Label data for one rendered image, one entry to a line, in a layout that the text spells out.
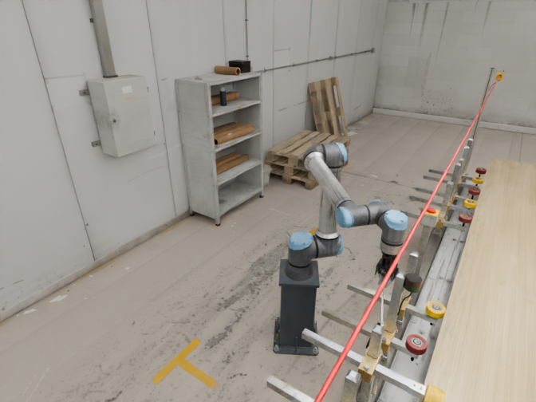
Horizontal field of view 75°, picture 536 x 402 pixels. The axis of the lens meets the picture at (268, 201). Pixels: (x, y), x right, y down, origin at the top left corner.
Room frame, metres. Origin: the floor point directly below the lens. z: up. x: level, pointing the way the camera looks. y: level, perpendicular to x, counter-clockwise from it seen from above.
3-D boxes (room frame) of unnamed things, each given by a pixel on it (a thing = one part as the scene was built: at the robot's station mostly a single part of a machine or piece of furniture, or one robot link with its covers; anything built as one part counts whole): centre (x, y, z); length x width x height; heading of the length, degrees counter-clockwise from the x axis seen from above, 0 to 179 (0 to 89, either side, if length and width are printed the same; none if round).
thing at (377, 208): (1.34, -0.48, 1.31); 0.12 x 0.12 x 0.09; 13
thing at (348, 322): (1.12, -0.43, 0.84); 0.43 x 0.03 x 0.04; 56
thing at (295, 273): (1.83, -0.20, 0.65); 0.19 x 0.19 x 0.10
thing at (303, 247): (1.83, -0.21, 0.79); 0.17 x 0.15 x 0.18; 103
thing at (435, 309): (1.19, -0.77, 0.85); 0.08 x 0.08 x 0.11
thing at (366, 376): (0.87, -0.38, 0.95); 0.13 x 0.06 x 0.05; 146
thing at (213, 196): (3.87, 0.49, 0.78); 0.90 x 0.45 x 1.55; 146
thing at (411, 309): (1.30, -0.60, 0.83); 0.43 x 0.03 x 0.04; 56
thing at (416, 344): (1.00, -0.60, 0.85); 0.08 x 0.08 x 0.11
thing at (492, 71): (3.21, -1.98, 1.20); 0.15 x 0.12 x 1.00; 146
